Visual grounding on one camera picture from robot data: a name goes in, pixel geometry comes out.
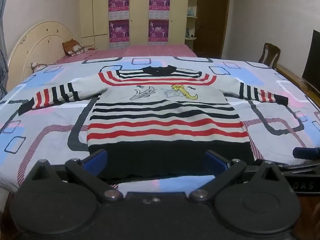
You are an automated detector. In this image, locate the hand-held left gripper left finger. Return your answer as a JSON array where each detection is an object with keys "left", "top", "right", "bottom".
[{"left": 25, "top": 149, "right": 123, "bottom": 203}]

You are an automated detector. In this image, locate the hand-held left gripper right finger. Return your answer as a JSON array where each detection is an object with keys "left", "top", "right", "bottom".
[{"left": 189, "top": 151, "right": 288, "bottom": 202}]

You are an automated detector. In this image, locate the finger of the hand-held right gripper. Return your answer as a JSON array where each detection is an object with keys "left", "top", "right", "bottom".
[{"left": 292, "top": 147, "right": 320, "bottom": 159}]

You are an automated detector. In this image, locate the striped knit sweater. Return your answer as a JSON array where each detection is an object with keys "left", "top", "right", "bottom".
[{"left": 18, "top": 65, "right": 290, "bottom": 181}]

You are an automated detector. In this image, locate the patterned bed sheet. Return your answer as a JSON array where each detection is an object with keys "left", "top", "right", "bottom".
[{"left": 0, "top": 56, "right": 320, "bottom": 193}]

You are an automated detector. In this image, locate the black television screen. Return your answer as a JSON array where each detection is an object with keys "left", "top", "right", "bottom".
[{"left": 301, "top": 29, "right": 320, "bottom": 96}]

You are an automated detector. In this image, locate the wooden chair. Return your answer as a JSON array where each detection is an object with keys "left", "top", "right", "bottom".
[{"left": 258, "top": 42, "right": 281, "bottom": 68}]

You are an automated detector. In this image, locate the small patterned pillow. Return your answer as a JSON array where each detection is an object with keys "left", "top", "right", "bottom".
[{"left": 30, "top": 62, "right": 55, "bottom": 74}]

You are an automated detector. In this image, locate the orange patterned pillow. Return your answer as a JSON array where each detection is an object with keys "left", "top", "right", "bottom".
[{"left": 62, "top": 38, "right": 95, "bottom": 57}]

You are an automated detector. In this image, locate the pink bed sheet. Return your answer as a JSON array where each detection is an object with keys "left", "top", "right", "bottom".
[{"left": 53, "top": 43, "right": 198, "bottom": 65}]

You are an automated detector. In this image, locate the cream round headboard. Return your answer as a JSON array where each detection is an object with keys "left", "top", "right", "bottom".
[{"left": 6, "top": 20, "right": 82, "bottom": 91}]

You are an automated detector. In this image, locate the brown wooden door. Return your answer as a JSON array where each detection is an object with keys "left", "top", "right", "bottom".
[{"left": 193, "top": 0, "right": 231, "bottom": 58}]

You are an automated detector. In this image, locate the corner shelf unit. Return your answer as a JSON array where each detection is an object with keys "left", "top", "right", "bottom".
[{"left": 184, "top": 0, "right": 200, "bottom": 52}]

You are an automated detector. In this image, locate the cream wardrobe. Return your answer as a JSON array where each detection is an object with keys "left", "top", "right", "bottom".
[{"left": 78, "top": 0, "right": 190, "bottom": 52}]

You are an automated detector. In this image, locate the grey curtain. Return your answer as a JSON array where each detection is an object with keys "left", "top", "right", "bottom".
[{"left": 0, "top": 0, "right": 8, "bottom": 94}]

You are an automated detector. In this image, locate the wooden bed frame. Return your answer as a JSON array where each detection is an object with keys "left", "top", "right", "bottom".
[{"left": 274, "top": 64, "right": 320, "bottom": 122}]

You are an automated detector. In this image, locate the magenta wall poster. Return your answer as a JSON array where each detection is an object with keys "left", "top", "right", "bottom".
[
  {"left": 148, "top": 19, "right": 170, "bottom": 46},
  {"left": 108, "top": 0, "right": 130, "bottom": 20},
  {"left": 109, "top": 19, "right": 131, "bottom": 50},
  {"left": 149, "top": 0, "right": 171, "bottom": 20}
]

